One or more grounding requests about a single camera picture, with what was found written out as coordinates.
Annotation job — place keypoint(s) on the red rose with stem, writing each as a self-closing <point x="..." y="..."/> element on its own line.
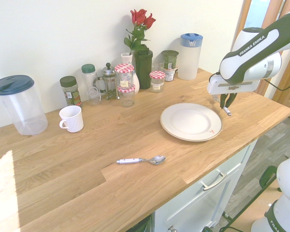
<point x="149" y="22"/>
<point x="138" y="16"/>

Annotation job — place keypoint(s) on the coffee jar dark lid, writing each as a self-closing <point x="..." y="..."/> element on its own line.
<point x="71" y="93"/>

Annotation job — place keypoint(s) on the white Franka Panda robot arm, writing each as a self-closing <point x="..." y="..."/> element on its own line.
<point x="244" y="65"/>

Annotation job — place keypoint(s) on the white ceramic vase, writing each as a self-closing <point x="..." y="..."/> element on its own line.
<point x="136" y="82"/>

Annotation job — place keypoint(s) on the white ceramic mug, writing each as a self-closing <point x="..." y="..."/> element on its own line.
<point x="72" y="119"/>

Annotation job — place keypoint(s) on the tall jar red checkered lid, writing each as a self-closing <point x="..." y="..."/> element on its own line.
<point x="124" y="72"/>

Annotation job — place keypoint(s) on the jar with green cap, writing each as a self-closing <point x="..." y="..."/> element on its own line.
<point x="170" y="59"/>

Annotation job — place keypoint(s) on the small yogurt cup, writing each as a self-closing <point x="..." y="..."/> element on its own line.
<point x="170" y="74"/>

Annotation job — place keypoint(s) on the clear pitcher dark blue lid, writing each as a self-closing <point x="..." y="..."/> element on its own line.
<point x="21" y="108"/>

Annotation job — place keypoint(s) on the white plate with gold rim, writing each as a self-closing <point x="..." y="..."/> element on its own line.
<point x="191" y="122"/>

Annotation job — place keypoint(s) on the white kitchen cabinet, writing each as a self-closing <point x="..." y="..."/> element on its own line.
<point x="203" y="200"/>

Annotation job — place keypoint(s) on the green metal floor frame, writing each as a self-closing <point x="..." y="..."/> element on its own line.
<point x="232" y="221"/>

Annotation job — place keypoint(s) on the metal cabinet knob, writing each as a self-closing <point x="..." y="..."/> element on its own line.
<point x="171" y="228"/>

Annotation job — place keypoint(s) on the small clear plastic cup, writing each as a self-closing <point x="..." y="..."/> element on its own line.
<point x="94" y="96"/>

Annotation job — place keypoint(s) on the wooden door frame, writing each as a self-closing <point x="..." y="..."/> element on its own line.
<point x="288" y="79"/>

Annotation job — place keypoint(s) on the clear drinking glass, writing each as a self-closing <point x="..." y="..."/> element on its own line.
<point x="157" y="65"/>

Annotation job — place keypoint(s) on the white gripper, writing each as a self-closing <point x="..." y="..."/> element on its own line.
<point x="222" y="87"/>

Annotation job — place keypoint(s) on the glass french press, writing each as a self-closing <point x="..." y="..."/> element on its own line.
<point x="109" y="82"/>

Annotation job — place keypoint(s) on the clear bottle green lid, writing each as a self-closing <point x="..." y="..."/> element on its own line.
<point x="89" y="77"/>

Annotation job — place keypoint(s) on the short jar red checkered lid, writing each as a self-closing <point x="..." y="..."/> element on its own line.
<point x="126" y="96"/>

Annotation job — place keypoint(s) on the frosted pitcher light blue lid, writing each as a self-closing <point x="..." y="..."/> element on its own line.
<point x="189" y="60"/>

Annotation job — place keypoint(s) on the small labelled jar checkered lid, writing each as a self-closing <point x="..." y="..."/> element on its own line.
<point x="156" y="81"/>

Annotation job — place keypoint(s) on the dark green tall canister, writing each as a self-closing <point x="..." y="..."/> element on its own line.
<point x="143" y="67"/>

